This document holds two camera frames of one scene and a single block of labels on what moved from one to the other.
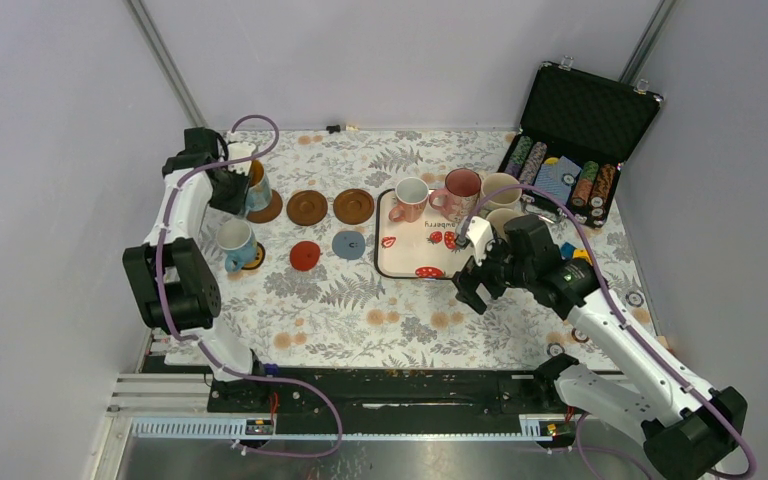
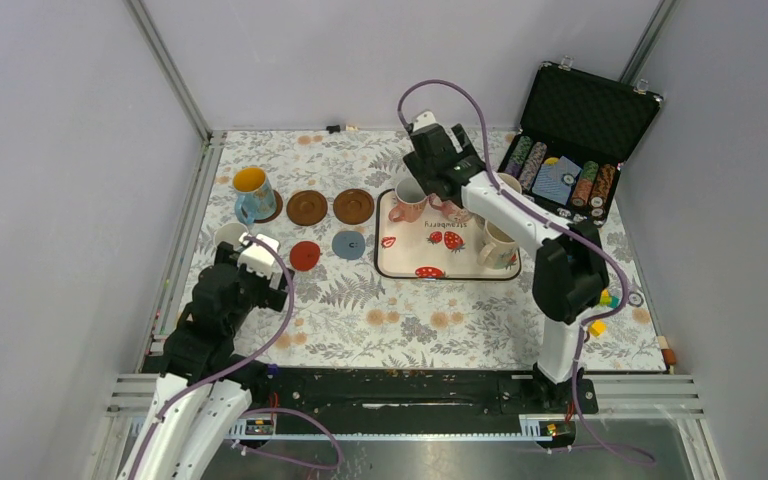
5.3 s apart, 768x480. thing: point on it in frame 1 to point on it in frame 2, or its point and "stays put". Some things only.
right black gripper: [472, 275] to [416, 169]
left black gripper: [235, 204] to [270, 295]
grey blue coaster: [348, 244] stays put
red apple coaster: [305, 255] stays put
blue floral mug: [236, 239] stays put
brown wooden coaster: [353, 206] stays put
